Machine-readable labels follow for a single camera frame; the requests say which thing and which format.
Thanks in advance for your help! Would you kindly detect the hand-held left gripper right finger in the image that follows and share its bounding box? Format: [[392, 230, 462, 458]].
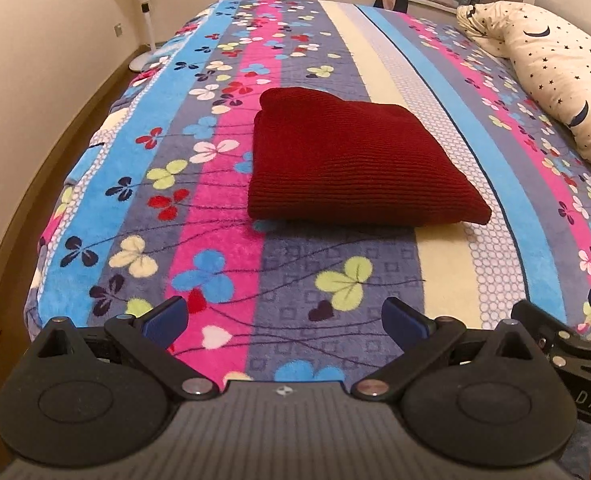
[[349, 299, 532, 402]]

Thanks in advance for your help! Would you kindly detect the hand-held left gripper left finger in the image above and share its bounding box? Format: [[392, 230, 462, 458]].
[[39, 296, 222, 402]]

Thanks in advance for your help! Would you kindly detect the red knit sweater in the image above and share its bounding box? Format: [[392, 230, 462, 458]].
[[246, 87, 493, 227]]

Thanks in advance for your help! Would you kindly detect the floral striped blanket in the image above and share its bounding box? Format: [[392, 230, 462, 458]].
[[22, 0, 591, 396]]

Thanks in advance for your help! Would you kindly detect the star and moon print pillow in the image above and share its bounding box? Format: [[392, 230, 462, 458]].
[[456, 2, 591, 175]]

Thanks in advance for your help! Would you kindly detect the white headboard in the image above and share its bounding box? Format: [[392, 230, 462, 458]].
[[528, 0, 591, 63]]

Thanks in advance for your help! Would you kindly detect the white standing fan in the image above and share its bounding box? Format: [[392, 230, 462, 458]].
[[96, 0, 163, 72]]

